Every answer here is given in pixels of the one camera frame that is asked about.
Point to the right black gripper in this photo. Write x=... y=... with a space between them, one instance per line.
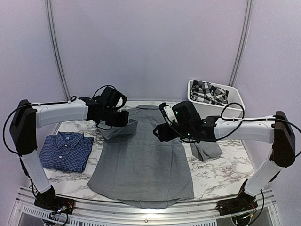
x=164 y=135

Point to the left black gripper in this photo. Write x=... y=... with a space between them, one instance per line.
x=123 y=121

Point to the grey long sleeve shirt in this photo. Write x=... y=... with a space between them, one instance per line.
x=139 y=170

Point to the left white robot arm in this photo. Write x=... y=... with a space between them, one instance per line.
x=28 y=117

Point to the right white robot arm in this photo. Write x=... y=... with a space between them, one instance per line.
x=275 y=130

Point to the black white plaid shirt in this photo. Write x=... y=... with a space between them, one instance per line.
x=208 y=93

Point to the white plastic bin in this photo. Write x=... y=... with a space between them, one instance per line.
x=235 y=107

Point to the folded blue checkered shirt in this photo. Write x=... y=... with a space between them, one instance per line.
x=66 y=151

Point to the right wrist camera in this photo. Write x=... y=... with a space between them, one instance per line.
x=167 y=112

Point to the aluminium front frame rail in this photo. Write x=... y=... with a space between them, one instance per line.
x=106 y=213

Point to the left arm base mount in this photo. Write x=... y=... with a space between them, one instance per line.
x=50 y=201

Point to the left aluminium wall post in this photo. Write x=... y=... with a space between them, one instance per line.
x=55 y=48

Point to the aluminium wall post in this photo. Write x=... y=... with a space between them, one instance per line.
x=242 y=41
x=55 y=48

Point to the right aluminium wall post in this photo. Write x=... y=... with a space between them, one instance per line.
x=242 y=41

